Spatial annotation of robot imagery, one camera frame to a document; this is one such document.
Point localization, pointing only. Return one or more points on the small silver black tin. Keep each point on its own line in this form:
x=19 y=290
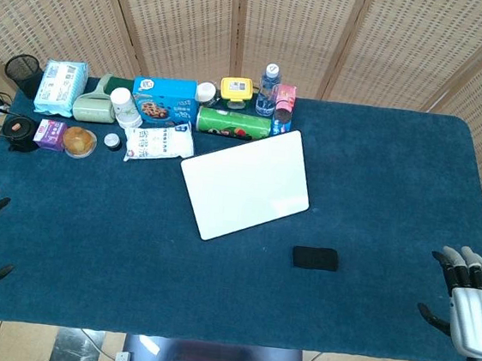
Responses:
x=112 y=141

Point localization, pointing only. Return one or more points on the white rectangular board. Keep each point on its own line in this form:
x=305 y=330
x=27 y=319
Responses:
x=245 y=185

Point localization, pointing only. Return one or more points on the black mesh pen holder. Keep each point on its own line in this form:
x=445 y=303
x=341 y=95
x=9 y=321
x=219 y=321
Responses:
x=21 y=71

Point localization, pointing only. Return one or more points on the small black rectangular object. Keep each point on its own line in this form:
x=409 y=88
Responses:
x=315 y=258

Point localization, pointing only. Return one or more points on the dark blue table cloth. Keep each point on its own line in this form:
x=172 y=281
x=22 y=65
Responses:
x=129 y=255

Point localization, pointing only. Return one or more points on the light blue wet wipes pack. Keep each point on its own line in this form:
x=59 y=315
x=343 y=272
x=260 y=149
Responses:
x=58 y=88

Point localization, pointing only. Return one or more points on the pink packaged bottle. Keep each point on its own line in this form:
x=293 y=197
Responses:
x=286 y=98

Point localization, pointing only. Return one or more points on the white paper cup stack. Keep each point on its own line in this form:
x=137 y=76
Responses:
x=124 y=105

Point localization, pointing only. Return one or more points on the clear water bottle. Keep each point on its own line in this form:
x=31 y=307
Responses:
x=268 y=93

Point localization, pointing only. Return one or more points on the purple small box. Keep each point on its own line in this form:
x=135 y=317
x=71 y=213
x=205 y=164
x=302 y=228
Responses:
x=49 y=134

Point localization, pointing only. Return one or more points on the black teapot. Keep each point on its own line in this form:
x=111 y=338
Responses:
x=19 y=131

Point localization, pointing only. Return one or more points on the blue cookie roll pack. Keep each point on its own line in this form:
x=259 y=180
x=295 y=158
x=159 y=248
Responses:
x=281 y=122

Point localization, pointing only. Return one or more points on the woven bamboo folding screen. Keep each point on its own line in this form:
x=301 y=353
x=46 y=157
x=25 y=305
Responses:
x=283 y=25

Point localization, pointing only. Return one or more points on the white plastic pouch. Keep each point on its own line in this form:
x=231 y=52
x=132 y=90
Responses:
x=158 y=144

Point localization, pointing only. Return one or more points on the yellow lidded container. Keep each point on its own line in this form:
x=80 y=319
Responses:
x=236 y=88

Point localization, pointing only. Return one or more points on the dark green cloth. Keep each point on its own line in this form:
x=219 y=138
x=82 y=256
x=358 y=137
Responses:
x=122 y=82

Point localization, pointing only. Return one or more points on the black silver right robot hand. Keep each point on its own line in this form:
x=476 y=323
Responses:
x=474 y=317

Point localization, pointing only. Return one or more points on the blue cookie box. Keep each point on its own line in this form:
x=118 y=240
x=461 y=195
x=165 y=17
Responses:
x=163 y=99

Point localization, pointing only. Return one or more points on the orange jelly cup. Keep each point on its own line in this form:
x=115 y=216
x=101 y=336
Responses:
x=79 y=142

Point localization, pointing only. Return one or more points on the green chips can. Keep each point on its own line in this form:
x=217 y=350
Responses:
x=229 y=123

